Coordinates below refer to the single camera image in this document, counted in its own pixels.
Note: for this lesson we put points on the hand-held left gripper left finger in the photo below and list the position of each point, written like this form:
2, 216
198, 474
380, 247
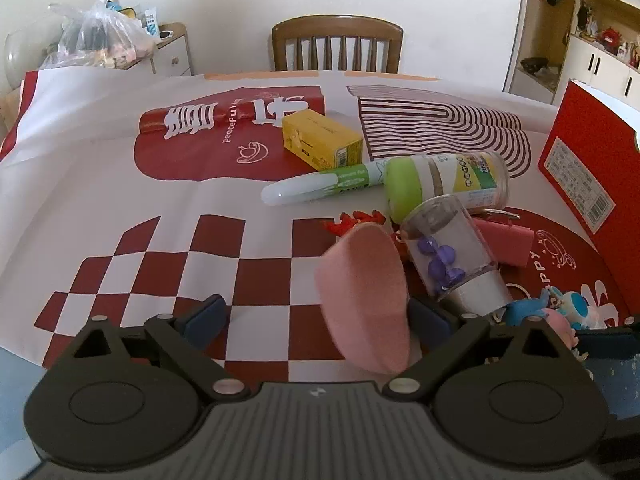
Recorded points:
205, 317

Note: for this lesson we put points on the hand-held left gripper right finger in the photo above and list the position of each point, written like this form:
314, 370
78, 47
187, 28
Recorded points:
431, 324

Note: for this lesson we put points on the pink bowl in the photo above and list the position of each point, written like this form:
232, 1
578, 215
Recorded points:
360, 290

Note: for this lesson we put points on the white and green pen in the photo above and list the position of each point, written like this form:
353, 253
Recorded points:
320, 185

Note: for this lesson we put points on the yellow carton box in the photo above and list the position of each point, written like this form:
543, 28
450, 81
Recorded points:
320, 137

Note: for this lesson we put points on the clear cup with purple pins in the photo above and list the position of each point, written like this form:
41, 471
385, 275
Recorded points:
450, 260

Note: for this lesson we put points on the pink binder clip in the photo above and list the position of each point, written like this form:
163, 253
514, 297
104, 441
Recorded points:
505, 240

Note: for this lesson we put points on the pink toy figure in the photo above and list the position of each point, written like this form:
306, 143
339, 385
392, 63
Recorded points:
557, 322

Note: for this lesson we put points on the red plastic toy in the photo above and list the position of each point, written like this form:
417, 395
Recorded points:
350, 221

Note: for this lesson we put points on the clear jar with green lid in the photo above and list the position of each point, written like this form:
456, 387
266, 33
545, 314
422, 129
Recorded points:
450, 180

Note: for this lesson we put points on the white and blue toy figure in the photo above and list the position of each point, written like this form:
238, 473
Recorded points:
577, 305

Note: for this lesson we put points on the red and white printed tablecloth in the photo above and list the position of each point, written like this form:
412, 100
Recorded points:
100, 170

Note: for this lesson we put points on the dark blue box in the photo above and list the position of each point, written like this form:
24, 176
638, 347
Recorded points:
615, 375

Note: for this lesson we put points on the large red cardboard box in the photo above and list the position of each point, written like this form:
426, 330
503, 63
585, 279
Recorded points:
585, 160

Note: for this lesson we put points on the white drawer cabinet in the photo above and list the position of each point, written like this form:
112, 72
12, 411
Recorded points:
170, 56

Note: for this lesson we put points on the dark shelf ornament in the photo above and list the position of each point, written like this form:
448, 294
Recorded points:
535, 65

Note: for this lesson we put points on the clear plastic bag with items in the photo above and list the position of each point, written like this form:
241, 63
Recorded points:
100, 35

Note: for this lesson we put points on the white printed packet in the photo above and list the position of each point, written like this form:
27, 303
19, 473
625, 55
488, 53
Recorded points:
151, 20

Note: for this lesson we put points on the wooden chair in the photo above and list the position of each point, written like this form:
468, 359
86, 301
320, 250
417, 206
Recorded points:
335, 25

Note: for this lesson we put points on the clear round glass vessel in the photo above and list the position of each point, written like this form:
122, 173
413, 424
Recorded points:
25, 50

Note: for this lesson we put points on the red ornament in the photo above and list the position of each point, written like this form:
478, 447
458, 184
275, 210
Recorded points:
611, 36

